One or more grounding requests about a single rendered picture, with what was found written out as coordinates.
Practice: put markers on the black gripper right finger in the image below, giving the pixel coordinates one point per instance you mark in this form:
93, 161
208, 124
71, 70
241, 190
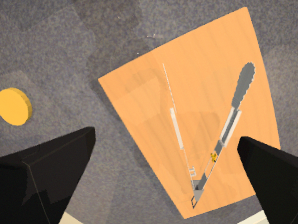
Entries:
274, 177

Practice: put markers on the light wooden board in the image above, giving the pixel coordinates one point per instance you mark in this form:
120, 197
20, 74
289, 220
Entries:
203, 68

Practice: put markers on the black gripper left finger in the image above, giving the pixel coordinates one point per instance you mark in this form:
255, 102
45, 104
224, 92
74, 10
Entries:
37, 183

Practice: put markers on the yellow flat disc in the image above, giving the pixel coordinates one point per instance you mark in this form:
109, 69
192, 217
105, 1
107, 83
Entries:
15, 107

